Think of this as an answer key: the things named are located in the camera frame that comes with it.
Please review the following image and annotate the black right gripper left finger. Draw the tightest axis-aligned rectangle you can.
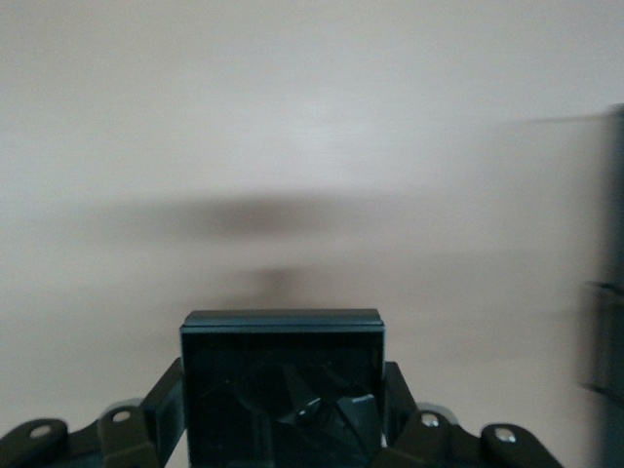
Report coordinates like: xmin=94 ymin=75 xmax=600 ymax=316
xmin=0 ymin=360 xmax=187 ymax=468

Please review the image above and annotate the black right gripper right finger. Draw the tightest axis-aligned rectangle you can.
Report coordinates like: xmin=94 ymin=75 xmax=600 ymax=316
xmin=374 ymin=361 xmax=566 ymax=468

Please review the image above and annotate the black flip phone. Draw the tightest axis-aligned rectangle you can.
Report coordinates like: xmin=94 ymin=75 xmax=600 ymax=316
xmin=178 ymin=307 xmax=387 ymax=468

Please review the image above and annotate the black wire mesh organizer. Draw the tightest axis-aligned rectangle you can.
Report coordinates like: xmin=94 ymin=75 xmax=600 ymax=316
xmin=577 ymin=101 xmax=624 ymax=406

